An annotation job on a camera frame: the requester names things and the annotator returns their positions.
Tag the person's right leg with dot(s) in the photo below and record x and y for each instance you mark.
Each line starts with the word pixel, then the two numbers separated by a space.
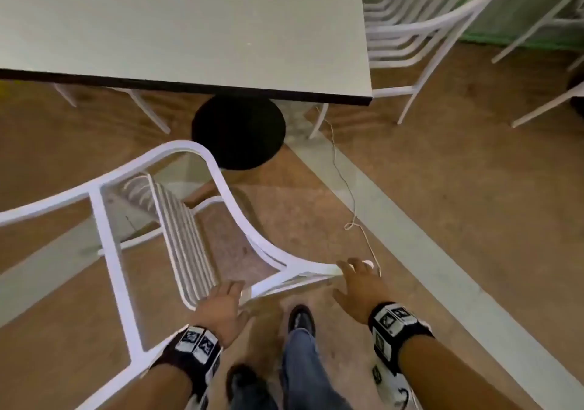
pixel 305 373

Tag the person's leg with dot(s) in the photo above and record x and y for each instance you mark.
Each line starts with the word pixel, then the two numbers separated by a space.
pixel 251 396
pixel 305 373

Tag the person's right forearm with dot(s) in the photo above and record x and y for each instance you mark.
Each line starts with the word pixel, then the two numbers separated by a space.
pixel 447 377

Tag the person's black shoe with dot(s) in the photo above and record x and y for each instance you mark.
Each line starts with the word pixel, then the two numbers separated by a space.
pixel 301 318
pixel 239 377

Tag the person's left leg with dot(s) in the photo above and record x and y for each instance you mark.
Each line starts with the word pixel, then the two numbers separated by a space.
pixel 251 396

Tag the white table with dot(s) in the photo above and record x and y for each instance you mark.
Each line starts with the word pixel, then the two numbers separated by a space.
pixel 182 21

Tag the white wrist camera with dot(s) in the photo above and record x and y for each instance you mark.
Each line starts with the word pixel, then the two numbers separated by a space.
pixel 198 404
pixel 392 387

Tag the person's black right shoe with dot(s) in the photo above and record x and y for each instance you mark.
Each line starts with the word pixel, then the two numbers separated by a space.
pixel 301 318

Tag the white slatted chair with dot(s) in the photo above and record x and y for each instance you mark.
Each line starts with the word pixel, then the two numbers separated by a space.
pixel 392 91
pixel 547 105
pixel 111 259
pixel 150 113

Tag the person's black left shoe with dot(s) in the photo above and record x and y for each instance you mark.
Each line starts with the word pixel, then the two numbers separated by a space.
pixel 239 377

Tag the black marker wristband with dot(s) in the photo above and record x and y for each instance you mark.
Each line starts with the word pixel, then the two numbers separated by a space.
pixel 191 350
pixel 394 327

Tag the person's right hand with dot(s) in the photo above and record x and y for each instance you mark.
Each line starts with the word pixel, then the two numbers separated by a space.
pixel 362 291

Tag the person's left hand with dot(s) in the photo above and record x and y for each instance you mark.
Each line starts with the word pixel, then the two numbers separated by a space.
pixel 221 309

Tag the black round table base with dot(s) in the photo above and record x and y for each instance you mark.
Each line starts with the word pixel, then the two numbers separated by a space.
pixel 237 135
pixel 577 97

